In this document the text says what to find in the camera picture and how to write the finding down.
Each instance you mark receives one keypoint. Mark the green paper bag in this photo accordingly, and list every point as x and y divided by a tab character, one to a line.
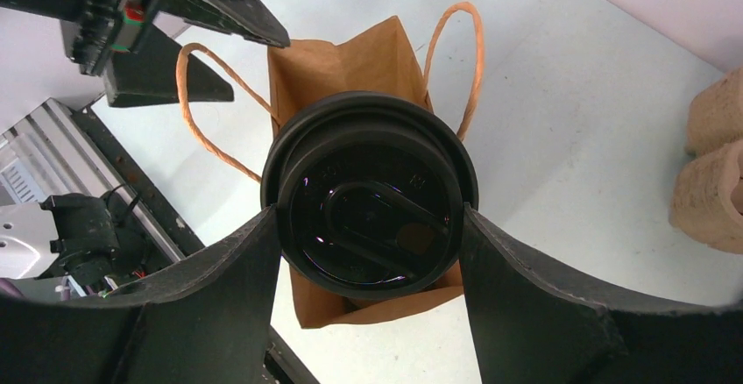
379	59

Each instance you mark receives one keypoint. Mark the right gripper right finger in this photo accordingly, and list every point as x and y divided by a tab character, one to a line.
535	319

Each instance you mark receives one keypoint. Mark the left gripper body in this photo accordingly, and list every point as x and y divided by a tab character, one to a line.
93	30

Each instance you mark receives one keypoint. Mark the stacked brown cup carriers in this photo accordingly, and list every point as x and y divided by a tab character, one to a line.
707	198

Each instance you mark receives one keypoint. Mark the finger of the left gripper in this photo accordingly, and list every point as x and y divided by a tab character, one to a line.
250	19
147	77

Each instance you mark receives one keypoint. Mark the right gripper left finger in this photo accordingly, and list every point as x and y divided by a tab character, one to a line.
204	319

